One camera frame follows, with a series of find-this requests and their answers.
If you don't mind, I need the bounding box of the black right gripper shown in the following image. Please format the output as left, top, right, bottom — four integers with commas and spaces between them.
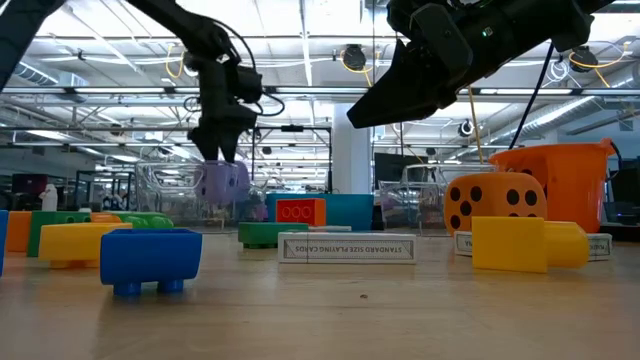
346, 0, 551, 130

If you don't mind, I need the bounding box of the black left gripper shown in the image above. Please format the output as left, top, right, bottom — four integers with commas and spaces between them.
187, 53, 258, 165

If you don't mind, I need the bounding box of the purple foam die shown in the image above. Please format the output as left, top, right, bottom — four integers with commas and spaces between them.
194, 159, 252, 206

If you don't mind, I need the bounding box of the green long brick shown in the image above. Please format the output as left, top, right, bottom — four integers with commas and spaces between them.
237, 221, 310, 250

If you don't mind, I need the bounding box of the orange-red toy brick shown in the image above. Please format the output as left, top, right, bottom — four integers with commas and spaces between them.
275, 197, 328, 228

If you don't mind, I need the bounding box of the orange foam die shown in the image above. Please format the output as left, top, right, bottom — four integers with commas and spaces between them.
443, 171, 549, 237

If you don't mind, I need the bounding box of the white building column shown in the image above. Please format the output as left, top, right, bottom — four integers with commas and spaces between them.
331, 103, 374, 196

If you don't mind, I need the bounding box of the black monitor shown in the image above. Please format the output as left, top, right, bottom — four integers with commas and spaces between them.
373, 152, 430, 192

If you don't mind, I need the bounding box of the teal plastic bin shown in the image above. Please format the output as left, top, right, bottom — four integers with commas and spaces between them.
265, 193, 376, 233

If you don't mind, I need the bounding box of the dark blue small brick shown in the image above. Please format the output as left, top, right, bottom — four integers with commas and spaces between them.
99, 228, 204, 299

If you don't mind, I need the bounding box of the yellow-orange flat brick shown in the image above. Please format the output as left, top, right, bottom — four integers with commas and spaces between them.
38, 222, 134, 270

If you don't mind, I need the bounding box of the white bottle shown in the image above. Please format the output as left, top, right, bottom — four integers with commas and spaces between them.
39, 183, 60, 213

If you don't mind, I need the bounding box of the small green cube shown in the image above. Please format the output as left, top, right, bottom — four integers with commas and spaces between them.
26, 210, 93, 258

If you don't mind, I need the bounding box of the yellow peg block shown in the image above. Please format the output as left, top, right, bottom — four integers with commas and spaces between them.
470, 216, 591, 275

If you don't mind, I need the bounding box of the dark background monitor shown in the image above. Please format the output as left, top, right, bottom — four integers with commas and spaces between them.
11, 173, 50, 197

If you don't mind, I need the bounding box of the orange pumpkin bucket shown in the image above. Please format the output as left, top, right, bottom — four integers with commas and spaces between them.
488, 138, 617, 235

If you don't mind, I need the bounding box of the orange toy block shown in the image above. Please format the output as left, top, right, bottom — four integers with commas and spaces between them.
5, 210, 125, 254

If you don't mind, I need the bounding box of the dark laptop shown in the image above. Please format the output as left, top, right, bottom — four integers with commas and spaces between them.
602, 158, 640, 227

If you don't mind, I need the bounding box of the plastic coated card box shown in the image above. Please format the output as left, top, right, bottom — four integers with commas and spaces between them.
453, 231, 614, 264

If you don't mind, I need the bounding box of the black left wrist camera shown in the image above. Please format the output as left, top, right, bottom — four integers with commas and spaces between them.
234, 66, 265, 105

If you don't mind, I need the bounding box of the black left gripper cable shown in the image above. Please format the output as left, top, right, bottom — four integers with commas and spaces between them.
212, 18, 287, 118

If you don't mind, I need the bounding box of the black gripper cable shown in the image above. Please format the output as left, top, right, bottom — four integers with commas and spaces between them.
212, 18, 287, 118
508, 42, 557, 151

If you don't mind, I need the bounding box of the black stand frame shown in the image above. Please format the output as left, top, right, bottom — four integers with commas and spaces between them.
250, 125, 333, 195

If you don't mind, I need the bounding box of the long ceiling light rail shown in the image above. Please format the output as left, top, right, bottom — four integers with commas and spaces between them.
32, 86, 640, 98

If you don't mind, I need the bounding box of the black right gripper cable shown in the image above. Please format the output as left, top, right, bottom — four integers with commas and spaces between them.
508, 42, 557, 151

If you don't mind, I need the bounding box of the black table frame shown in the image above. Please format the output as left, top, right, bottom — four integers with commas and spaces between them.
597, 223, 640, 242

